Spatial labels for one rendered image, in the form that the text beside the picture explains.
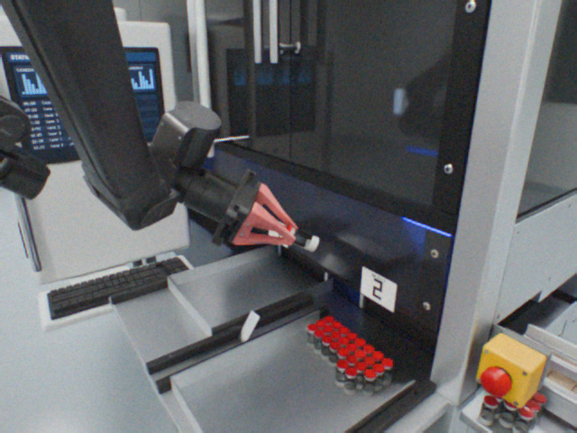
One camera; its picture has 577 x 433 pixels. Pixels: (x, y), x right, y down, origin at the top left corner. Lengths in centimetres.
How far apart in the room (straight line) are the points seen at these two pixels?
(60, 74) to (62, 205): 103
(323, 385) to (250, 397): 13
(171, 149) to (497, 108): 41
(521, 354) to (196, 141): 54
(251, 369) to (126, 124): 56
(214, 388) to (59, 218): 76
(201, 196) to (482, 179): 38
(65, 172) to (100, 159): 92
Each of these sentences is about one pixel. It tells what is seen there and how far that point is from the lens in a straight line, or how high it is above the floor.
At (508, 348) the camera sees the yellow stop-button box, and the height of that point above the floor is 103.
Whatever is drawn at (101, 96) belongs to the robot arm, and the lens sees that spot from 32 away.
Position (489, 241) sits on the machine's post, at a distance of 61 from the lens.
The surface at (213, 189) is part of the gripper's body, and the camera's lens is 50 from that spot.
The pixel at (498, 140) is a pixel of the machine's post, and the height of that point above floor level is 133.
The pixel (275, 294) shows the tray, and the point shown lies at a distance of 100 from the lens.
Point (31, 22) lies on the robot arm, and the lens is 27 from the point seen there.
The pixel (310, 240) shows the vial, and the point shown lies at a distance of 53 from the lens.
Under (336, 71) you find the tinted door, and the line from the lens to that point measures 78.
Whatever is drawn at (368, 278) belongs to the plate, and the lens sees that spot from 79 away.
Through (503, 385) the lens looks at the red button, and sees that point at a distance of 66.
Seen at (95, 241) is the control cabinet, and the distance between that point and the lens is 135.
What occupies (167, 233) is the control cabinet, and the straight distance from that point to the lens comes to 140.
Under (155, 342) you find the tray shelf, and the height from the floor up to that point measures 88.
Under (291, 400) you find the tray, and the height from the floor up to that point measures 88.
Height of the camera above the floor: 142
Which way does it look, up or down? 21 degrees down
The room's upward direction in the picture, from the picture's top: straight up
